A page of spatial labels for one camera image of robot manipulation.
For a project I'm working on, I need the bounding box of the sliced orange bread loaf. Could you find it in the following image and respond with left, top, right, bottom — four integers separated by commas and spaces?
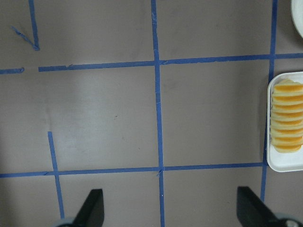
269, 79, 303, 153

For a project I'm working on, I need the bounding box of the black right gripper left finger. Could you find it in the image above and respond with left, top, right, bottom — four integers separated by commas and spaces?
72, 189, 104, 227

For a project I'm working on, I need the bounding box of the white rectangular tray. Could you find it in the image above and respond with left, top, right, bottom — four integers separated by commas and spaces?
267, 72, 303, 172

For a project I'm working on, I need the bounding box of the cream round plate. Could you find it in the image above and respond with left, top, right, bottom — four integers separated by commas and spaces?
291, 0, 303, 37

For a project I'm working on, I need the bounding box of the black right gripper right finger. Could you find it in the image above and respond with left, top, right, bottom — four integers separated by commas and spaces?
237, 186, 281, 227

